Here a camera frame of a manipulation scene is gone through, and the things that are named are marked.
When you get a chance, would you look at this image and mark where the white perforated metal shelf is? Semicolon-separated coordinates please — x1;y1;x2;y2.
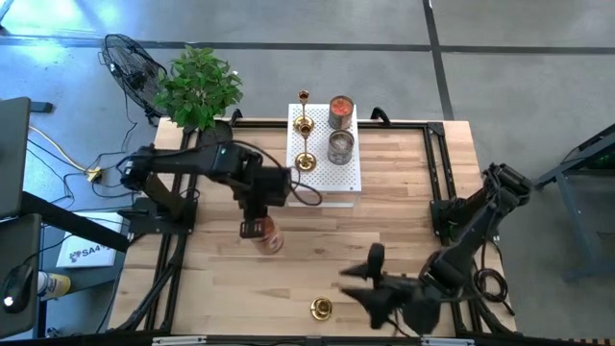
285;103;363;209

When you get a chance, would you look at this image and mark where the brass candlestick holder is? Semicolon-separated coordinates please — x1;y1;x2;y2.
293;89;316;138
294;125;318;173
309;296;333;322

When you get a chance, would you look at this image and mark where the black floor fan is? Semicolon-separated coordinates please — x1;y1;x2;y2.
99;33;169;121

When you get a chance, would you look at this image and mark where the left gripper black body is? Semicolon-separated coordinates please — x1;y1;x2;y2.
234;165;293;225

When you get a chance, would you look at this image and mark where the dark grey desk pad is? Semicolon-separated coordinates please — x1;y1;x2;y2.
0;212;43;340

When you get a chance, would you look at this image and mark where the silver frame bracket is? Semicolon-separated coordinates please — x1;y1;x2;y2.
151;334;209;346
420;336;477;346

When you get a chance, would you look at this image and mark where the white printed paper box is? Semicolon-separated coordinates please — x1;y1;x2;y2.
56;210;125;269

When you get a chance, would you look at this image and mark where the white yellow spray can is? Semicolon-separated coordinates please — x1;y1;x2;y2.
36;270;73;303

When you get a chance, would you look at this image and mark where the black aluminium table frame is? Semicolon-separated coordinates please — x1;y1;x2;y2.
109;106;519;337

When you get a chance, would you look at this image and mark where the orange candle dark tin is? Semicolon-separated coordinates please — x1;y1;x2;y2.
328;94;356;131
250;215;286;257

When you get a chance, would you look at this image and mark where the blue-grey metal cart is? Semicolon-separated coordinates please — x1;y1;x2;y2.
528;122;615;284

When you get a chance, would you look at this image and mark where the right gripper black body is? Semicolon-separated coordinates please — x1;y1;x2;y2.
369;273;443;336

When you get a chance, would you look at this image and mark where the green potted plant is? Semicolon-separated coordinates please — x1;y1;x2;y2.
154;44;244;145

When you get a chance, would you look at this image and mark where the black coiled cable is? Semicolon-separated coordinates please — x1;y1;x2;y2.
472;257;516;317

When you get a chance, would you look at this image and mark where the cream cable yellow plug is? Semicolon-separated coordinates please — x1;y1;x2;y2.
27;124;104;185

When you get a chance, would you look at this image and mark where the black computer mouse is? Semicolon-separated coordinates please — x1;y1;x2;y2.
1;262;36;315

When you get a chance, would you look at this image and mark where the dark grey monitor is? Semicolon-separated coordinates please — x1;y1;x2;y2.
0;95;33;220

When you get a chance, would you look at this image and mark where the black desk beam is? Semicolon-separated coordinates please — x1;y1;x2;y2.
18;190;132;255

